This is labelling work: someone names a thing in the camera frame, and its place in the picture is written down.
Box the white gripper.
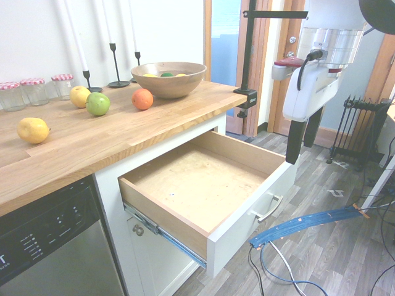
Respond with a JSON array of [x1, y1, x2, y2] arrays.
[[283, 60, 343, 165]]

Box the white wooden drawer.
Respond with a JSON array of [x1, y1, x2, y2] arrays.
[[118, 130, 294, 278]]

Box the wooden door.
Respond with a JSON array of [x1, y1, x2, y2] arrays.
[[267, 0, 313, 137]]

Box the black oil radiator heater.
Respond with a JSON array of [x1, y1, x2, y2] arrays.
[[326, 95, 392, 172]]

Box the metal door knob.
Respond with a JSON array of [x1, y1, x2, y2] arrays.
[[286, 35, 297, 59]]

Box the black round lamp shade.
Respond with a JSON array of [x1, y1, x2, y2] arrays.
[[357, 0, 395, 35]]

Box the wooden bowl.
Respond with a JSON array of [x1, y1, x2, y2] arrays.
[[130, 62, 208, 100]]

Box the orange fruit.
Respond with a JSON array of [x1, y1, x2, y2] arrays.
[[131, 88, 154, 111]]

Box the black candle holder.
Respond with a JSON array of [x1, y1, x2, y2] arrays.
[[82, 70, 103, 94], [129, 51, 143, 84], [107, 43, 131, 89]]

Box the white kitchen cabinet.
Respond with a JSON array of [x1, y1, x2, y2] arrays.
[[93, 112, 228, 296]]

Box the white taper candle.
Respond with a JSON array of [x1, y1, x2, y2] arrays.
[[101, 0, 116, 44], [62, 0, 89, 72], [127, 0, 139, 53]]

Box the green apple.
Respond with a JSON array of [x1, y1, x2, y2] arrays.
[[85, 92, 111, 117]]

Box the yellow apple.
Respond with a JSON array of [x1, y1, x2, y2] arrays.
[[69, 85, 92, 109]]

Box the glass jar checkered lid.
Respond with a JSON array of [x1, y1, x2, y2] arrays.
[[0, 81, 26, 113], [19, 77, 50, 107], [51, 73, 75, 102]]

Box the stainless steel dishwasher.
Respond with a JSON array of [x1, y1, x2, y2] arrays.
[[0, 175, 126, 296]]

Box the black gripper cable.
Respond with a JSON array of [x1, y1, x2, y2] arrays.
[[297, 50, 323, 91]]

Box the blue flat cable bundle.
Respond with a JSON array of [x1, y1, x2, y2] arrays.
[[249, 207, 370, 249]]

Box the black clamp camera stand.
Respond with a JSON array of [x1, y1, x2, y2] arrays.
[[233, 0, 309, 120]]

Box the wooden door frame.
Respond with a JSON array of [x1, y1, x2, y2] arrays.
[[202, 0, 274, 139]]

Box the white cable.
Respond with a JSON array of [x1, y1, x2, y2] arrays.
[[267, 239, 310, 296]]

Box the thin blue cable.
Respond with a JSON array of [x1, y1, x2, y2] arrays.
[[260, 239, 336, 296]]

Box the black floor cable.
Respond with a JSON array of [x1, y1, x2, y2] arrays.
[[248, 243, 267, 296]]

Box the metal drawer slide rail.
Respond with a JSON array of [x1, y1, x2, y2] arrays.
[[122, 202, 207, 268]]

